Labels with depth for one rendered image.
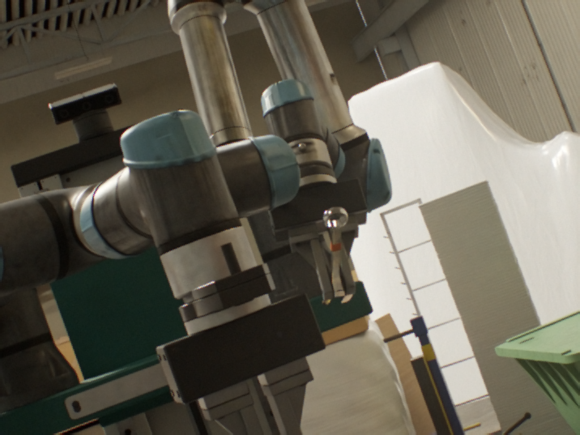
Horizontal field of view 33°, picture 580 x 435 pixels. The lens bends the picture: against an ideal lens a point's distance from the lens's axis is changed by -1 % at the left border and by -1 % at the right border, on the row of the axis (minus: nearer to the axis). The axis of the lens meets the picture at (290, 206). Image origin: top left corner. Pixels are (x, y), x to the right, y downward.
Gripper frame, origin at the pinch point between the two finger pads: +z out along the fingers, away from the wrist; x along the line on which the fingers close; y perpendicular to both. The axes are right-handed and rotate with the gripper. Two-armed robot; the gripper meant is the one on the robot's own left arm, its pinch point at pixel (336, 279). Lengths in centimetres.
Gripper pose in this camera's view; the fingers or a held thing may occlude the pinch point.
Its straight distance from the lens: 134.6
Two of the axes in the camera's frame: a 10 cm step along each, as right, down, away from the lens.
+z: 2.3, 8.6, -4.6
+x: 9.7, -2.2, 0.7
